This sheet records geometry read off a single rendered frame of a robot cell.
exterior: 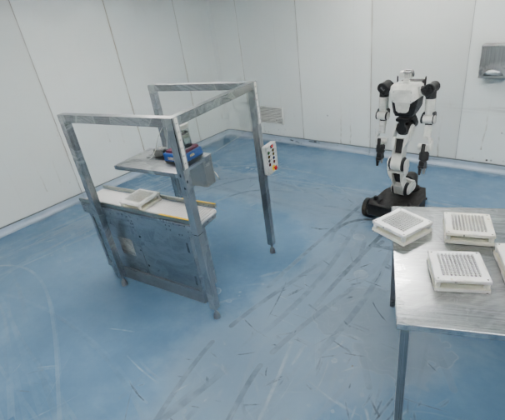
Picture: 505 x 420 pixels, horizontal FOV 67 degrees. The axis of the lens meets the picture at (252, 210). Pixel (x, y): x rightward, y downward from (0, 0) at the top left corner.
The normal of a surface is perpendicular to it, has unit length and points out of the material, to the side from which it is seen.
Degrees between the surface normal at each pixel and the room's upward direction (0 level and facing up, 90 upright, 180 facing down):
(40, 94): 90
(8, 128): 90
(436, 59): 90
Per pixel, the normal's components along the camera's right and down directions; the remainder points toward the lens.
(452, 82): -0.66, 0.44
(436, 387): -0.13, -0.87
